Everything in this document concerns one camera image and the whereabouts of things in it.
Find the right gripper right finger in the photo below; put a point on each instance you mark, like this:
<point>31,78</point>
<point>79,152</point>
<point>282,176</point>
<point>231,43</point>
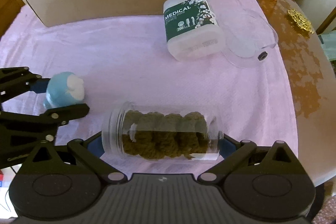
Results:
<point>235,154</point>

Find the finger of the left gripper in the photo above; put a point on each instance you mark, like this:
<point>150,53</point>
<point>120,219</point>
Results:
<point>36,83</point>
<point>62,115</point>

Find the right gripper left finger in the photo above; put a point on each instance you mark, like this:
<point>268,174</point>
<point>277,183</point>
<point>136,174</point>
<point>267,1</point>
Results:
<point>88,153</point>

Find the blue white toy figure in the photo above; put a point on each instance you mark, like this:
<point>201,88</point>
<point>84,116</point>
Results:
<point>64,89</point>

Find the clear jar brown contents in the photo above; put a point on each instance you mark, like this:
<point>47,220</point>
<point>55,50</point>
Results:
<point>162,132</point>

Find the clear plastic square bowl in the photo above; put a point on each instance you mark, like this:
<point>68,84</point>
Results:
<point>249,38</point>

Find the medical cotton swab box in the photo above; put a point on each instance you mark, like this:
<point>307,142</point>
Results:
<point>192,29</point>

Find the pink table cloth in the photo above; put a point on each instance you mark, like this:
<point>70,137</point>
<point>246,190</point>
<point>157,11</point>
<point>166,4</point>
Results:
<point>126,59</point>

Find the gold ornate coaster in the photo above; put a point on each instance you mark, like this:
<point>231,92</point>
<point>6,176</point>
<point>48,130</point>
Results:
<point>300,20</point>

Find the wooden chair right near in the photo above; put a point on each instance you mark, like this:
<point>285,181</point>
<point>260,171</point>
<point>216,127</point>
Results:
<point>330,18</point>

